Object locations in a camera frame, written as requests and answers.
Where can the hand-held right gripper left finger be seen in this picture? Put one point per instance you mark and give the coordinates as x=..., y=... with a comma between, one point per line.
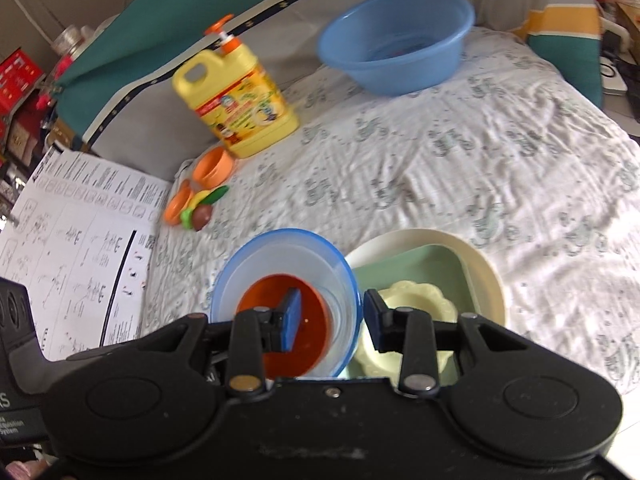
x=292, y=320

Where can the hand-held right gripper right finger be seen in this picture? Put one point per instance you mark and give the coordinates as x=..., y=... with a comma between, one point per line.
x=372, y=317

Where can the small red-orange bowl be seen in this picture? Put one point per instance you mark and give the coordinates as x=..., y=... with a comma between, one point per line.
x=260, y=290

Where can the yellow flower-shaped plate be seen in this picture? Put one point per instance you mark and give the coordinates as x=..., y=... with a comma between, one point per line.
x=420, y=295

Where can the clear translucent bowl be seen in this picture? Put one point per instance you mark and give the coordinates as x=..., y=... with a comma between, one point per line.
x=330, y=280

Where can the green square plate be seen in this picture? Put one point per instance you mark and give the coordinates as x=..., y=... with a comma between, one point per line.
x=400, y=265

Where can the blue translucent bowl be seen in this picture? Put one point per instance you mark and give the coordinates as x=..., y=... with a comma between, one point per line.
x=277, y=233

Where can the cream round plate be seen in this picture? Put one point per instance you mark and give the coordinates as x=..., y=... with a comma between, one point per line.
x=480, y=270

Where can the brown toy chestnut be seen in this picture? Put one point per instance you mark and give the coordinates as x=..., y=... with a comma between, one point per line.
x=202, y=219

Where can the green toy cucumber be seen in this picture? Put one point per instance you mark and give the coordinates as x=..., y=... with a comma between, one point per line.
x=218, y=195

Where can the white instruction sheet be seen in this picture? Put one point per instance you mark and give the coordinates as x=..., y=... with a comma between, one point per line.
x=75, y=220

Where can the yellow green toy banana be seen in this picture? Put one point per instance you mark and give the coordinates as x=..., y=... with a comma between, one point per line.
x=197, y=199

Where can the small orange dish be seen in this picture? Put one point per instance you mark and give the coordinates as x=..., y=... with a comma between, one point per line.
x=176, y=205

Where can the orange plastic cup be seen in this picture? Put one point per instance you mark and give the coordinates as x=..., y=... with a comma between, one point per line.
x=212, y=167

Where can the cat-print white bedsheet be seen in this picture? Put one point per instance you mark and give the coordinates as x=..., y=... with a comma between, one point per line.
x=450, y=160

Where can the yellow detergent bottle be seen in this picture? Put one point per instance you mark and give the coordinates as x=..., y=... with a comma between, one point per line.
x=240, y=105

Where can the large blue plastic basin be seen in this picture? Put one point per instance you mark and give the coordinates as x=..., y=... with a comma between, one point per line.
x=395, y=45

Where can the red box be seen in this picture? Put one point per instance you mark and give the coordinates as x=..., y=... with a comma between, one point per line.
x=17, y=80

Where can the grey teal striped cloth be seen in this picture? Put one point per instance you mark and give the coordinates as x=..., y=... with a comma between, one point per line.
x=150, y=40

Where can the glass jar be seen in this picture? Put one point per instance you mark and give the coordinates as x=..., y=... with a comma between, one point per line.
x=70, y=40

